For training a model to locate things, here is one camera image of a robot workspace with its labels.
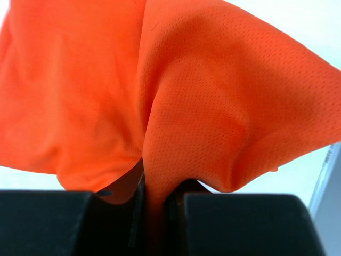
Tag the orange t shirt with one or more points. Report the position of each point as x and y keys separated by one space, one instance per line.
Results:
x=195 y=89

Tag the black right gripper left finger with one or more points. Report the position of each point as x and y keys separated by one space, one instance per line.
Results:
x=125 y=197

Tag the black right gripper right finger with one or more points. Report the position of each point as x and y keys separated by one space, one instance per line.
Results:
x=176 y=243

